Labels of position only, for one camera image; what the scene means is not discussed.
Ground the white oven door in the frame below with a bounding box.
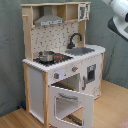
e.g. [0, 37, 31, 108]
[49, 86, 94, 128]

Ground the toy microwave door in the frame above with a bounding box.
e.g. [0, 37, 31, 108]
[78, 4, 89, 21]

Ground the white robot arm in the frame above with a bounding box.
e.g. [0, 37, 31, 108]
[102, 0, 128, 42]

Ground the wooden toy kitchen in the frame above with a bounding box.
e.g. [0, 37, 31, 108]
[22, 2, 105, 128]

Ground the black toy stovetop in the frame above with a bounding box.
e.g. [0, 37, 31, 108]
[34, 53, 71, 66]

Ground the right red stove knob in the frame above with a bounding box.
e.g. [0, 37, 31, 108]
[71, 66, 79, 73]

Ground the red stove knob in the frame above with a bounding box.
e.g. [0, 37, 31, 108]
[54, 73, 60, 79]
[71, 66, 79, 73]

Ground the left red stove knob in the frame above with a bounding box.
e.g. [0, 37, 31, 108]
[54, 73, 60, 79]

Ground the black toy faucet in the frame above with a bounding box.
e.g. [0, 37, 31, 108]
[67, 33, 83, 49]

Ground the grey toy sink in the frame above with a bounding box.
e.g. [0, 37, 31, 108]
[66, 47, 94, 56]

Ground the small silver pot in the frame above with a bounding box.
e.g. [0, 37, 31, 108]
[39, 51, 54, 62]

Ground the white cupboard door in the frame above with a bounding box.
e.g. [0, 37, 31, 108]
[81, 55, 102, 98]

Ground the grey range hood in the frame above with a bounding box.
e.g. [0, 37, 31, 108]
[34, 5, 64, 27]

